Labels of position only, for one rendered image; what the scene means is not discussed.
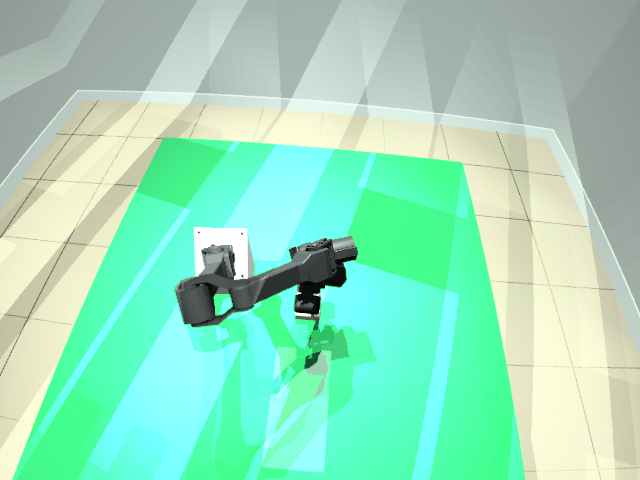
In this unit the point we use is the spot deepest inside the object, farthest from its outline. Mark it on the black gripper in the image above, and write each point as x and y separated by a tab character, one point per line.
306	303

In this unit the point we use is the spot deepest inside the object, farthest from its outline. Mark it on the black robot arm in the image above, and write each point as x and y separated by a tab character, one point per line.
316	262

